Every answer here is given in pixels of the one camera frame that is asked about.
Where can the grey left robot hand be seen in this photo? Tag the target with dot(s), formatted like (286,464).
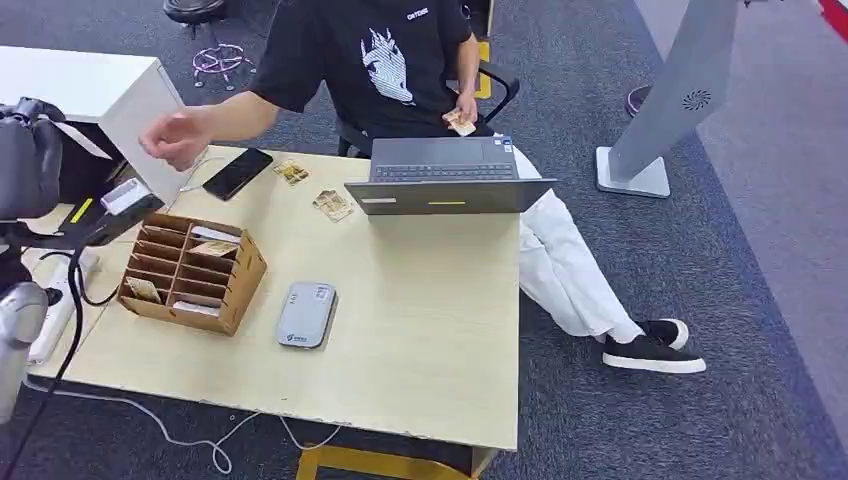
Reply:
(30,166)

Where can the person's left hand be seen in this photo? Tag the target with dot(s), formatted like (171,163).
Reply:
(466,106)

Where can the person's right hand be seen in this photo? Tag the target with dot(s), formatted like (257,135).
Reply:
(175,139)

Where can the stack of printed cards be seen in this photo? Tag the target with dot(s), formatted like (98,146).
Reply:
(460,124)

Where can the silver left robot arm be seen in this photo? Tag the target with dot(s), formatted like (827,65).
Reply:
(20,331)

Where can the black box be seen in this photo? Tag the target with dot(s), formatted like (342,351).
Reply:
(86,172)

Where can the white cabinet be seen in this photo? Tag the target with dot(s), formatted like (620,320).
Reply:
(126,99)

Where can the black device with yellow label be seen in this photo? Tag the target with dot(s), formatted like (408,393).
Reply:
(79,215)

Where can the black smartphone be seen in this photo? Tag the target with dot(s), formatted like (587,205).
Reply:
(237,173)

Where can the grey laptop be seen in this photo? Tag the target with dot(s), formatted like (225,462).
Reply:
(444,179)

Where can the black stool with chrome base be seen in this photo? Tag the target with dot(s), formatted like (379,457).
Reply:
(218,61)

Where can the person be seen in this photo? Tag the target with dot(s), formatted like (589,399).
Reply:
(384,53)

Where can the beige printed card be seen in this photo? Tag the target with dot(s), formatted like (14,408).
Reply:
(143,290)
(214,248)

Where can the white power strip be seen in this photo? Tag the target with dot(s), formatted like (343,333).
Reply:
(56,318)

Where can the wooden slotted card box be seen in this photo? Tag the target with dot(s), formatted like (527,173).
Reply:
(242,285)

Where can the purple round object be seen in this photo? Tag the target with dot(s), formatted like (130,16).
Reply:
(636,99)

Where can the pale printed card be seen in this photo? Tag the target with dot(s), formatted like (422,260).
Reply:
(197,309)

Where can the grey kiosk stand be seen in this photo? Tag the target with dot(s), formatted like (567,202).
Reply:
(682,86)

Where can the yellow wooden stool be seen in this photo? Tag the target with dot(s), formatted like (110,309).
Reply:
(371,464)

